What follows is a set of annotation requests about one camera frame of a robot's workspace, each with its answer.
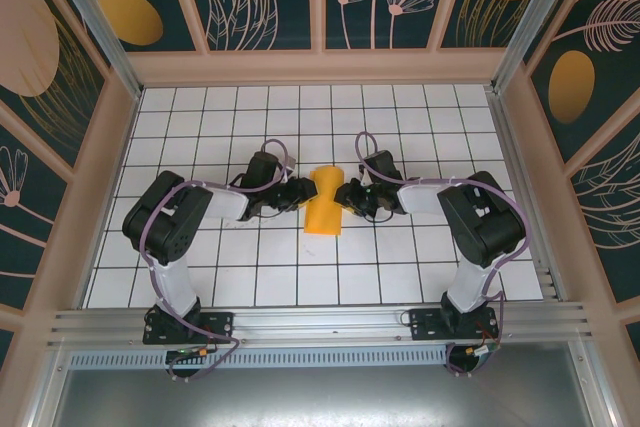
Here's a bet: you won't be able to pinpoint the orange cloth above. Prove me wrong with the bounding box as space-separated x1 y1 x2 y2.
302 165 346 237

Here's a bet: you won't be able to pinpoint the grey metal sheet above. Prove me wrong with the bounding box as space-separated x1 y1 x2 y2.
49 365 601 427

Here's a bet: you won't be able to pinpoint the left base circuit board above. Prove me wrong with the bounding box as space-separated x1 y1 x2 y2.
164 346 211 366

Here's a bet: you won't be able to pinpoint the base circuit board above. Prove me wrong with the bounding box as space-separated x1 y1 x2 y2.
469 344 501 363
164 346 211 366

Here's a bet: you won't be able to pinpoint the right base circuit board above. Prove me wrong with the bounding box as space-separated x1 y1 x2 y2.
469 344 501 363

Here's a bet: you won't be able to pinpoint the long aluminium mounting rail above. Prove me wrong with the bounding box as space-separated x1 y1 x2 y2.
47 302 595 351

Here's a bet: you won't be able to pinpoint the aluminium side rail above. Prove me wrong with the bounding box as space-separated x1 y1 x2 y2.
483 86 574 306

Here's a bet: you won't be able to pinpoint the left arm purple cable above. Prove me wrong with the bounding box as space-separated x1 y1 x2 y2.
139 139 299 382

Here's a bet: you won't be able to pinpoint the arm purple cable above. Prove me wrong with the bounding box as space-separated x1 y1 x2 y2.
139 139 299 382
354 130 531 378

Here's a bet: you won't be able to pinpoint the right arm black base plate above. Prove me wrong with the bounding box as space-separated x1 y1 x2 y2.
408 307 501 343

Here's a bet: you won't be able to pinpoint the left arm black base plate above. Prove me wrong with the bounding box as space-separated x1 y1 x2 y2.
142 306 236 346

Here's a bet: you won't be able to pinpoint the slotted grey cable duct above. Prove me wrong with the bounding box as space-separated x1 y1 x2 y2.
67 348 451 371

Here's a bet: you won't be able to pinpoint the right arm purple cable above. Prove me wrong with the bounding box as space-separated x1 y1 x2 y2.
354 130 531 378

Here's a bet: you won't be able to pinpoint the left aluminium corner post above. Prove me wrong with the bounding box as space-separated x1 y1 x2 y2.
38 0 145 101

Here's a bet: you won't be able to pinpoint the aluminium corner post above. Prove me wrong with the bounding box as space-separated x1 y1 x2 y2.
490 0 601 96
38 0 145 101

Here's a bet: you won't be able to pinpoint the right aluminium corner post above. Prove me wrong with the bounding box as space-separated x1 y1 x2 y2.
490 0 601 96

